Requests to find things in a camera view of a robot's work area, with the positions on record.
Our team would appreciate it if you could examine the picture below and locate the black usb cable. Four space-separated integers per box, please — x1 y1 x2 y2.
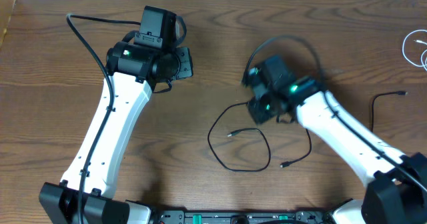
370 90 408 133
207 101 313 173

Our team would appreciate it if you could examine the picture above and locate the white usb cable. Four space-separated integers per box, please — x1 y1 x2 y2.
402 29 427 72

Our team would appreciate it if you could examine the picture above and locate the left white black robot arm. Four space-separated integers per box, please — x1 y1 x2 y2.
39 6 193 223

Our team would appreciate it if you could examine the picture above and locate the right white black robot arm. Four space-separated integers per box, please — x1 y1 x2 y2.
242 56 426 223

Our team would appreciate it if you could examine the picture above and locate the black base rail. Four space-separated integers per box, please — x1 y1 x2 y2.
126 199 338 224

